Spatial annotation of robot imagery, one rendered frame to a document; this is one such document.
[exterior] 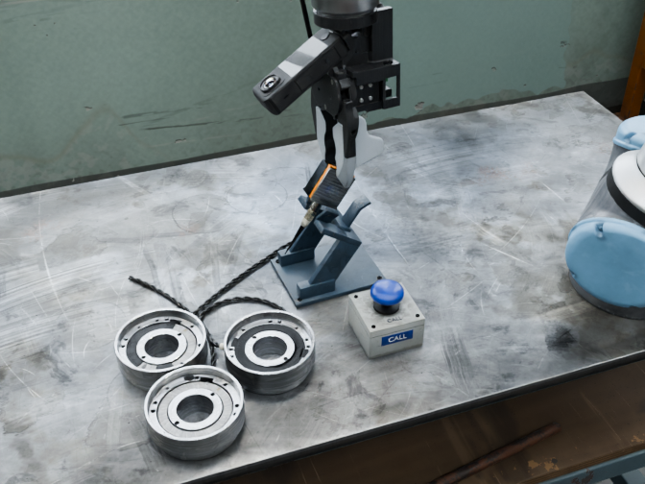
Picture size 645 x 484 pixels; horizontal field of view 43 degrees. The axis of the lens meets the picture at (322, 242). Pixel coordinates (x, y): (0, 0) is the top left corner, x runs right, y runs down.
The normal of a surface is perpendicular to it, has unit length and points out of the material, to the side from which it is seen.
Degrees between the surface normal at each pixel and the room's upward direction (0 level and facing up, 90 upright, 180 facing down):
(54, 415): 0
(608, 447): 0
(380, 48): 84
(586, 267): 97
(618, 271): 97
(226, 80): 90
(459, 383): 0
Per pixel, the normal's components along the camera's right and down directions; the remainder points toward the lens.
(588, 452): 0.00, -0.79
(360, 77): 0.44, 0.46
